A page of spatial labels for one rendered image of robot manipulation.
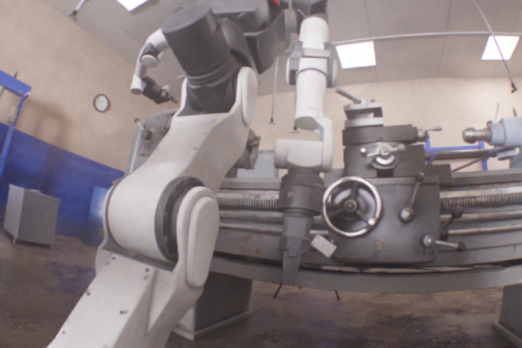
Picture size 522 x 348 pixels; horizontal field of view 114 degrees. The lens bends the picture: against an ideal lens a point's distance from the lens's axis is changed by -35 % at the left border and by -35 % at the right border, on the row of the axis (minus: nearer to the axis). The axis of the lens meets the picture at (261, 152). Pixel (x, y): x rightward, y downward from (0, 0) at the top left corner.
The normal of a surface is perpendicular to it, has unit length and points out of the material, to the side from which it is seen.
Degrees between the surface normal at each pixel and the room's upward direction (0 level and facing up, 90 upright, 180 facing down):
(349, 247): 90
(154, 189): 58
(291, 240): 85
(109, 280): 52
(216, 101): 163
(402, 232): 90
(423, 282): 90
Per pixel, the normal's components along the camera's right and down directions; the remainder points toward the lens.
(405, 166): -0.43, -0.32
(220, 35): 0.80, 0.32
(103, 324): -0.18, -0.83
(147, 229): -0.32, 0.02
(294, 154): -0.15, -0.40
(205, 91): -0.18, 0.82
